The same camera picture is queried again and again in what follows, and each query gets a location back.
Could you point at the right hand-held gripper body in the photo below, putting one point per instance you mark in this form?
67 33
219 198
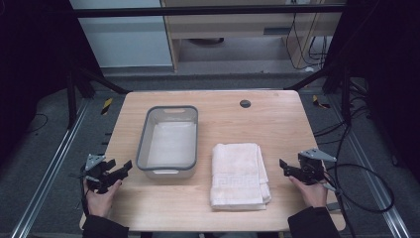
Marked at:
312 168

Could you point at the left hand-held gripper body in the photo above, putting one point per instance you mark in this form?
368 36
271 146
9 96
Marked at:
97 175

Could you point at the white towel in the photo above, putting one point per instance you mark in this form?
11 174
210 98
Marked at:
237 178

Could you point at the white basin with grey rim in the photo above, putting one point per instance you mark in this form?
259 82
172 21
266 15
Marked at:
171 142

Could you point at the person's right hand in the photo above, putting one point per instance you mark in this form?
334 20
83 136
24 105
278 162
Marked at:
313 195

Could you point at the person's left hand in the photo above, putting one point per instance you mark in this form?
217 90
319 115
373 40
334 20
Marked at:
100 203

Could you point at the yellow and black floor tape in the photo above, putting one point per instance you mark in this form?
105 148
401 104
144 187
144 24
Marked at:
106 106
319 102

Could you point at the black metal stand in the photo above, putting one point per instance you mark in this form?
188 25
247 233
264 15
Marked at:
345 95
71 99

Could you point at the white cabinet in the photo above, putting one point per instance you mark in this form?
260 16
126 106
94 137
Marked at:
122 39

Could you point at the dark curtain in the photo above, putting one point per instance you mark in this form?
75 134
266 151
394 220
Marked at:
33 66
389 66

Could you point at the light wooden desk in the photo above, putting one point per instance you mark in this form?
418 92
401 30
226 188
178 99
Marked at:
231 26

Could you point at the metal floor rail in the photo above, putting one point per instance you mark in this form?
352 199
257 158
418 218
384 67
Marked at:
49 168
373 178

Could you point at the black horizontal frame bar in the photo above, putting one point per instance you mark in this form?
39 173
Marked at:
204 10

